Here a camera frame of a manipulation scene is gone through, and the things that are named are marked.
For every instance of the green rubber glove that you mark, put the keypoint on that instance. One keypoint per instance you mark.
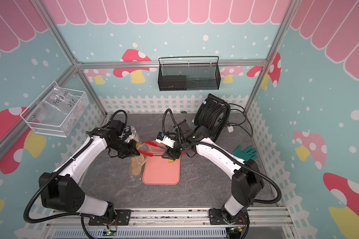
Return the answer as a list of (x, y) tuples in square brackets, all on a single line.
[(246, 154)]

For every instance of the white power plug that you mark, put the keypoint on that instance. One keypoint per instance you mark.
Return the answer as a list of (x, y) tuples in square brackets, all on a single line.
[(230, 129)]

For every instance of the white wire wall basket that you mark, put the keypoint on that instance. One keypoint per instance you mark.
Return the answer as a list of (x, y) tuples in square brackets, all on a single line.
[(56, 111)]

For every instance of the red kitchen tongs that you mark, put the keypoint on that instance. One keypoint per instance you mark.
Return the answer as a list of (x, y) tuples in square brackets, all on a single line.
[(151, 148)]

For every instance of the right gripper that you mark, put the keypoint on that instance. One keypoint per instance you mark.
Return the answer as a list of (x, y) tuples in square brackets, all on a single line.
[(170, 153)]

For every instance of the clear resealable bag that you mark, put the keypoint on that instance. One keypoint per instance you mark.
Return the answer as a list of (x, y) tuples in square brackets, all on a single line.
[(137, 162)]

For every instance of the black cable reel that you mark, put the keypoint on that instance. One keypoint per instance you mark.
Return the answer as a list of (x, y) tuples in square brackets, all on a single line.
[(212, 116)]

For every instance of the black mesh wall basket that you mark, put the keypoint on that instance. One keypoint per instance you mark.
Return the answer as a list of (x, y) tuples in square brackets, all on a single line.
[(202, 72)]

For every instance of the black box in basket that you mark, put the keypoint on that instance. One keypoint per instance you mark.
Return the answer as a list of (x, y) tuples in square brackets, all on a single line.
[(172, 83)]

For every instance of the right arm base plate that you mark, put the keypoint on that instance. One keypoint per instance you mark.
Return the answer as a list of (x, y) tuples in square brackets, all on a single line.
[(219, 216)]

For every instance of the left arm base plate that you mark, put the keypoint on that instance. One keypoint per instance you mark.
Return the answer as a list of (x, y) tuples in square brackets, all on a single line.
[(118, 217)]

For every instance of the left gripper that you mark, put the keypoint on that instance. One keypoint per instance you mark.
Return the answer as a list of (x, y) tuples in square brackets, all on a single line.
[(131, 151)]

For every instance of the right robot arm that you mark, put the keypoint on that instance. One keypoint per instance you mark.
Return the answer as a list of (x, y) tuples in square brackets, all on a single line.
[(246, 179)]

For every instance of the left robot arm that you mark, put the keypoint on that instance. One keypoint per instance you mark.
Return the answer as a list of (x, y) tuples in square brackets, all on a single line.
[(60, 189)]

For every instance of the pink tray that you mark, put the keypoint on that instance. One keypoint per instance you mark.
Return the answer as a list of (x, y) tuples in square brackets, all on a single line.
[(160, 171)]

